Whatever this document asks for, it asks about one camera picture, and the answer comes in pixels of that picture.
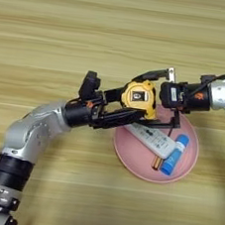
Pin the yellow black tape measure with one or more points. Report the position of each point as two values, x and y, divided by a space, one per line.
139 98

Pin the white remote control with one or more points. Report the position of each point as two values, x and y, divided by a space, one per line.
152 139

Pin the left gripper's labelled black box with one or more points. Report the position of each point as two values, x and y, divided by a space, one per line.
89 85

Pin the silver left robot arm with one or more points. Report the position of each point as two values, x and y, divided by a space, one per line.
25 137

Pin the blue glue stick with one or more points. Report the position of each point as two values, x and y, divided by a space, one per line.
175 155

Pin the pink round plate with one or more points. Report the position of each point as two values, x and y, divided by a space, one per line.
135 160

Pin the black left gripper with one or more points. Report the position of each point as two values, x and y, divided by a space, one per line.
81 114

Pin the gripper's labelled black box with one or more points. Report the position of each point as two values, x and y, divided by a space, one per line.
89 85
171 95

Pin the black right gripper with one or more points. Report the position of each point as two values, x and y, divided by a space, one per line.
199 98

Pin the right gripper's labelled black box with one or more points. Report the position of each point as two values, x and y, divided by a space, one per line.
171 95

